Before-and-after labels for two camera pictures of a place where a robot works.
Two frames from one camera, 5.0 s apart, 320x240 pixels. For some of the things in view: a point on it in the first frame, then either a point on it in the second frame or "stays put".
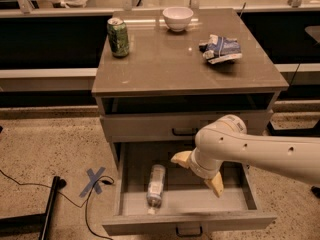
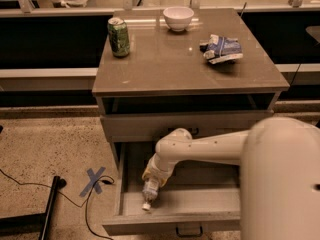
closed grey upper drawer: [173, 127] stays put
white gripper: [199, 166] to [154, 169]
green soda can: [118, 37] stays put
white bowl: [177, 18] stays put
